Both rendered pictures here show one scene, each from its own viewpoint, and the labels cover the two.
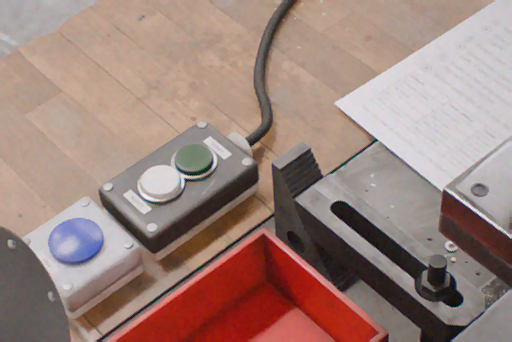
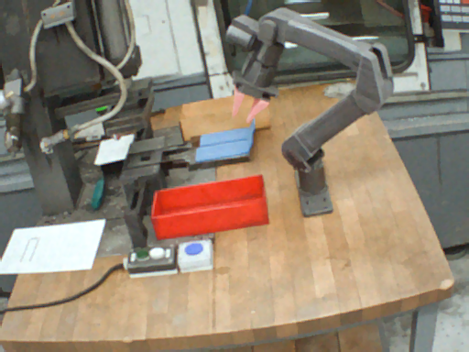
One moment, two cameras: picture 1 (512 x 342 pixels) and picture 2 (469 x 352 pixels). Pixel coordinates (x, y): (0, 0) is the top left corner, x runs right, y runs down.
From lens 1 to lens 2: 156 cm
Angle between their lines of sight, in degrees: 94
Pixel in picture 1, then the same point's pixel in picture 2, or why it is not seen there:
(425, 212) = (108, 237)
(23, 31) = not seen: outside the picture
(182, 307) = (187, 217)
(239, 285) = (168, 229)
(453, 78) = (60, 260)
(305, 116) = (100, 271)
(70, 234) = (193, 247)
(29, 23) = not seen: outside the picture
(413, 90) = (71, 262)
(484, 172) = (135, 114)
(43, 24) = not seen: outside the picture
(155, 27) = (99, 319)
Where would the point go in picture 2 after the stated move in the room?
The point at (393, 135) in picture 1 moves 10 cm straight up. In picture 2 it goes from (90, 255) to (77, 219)
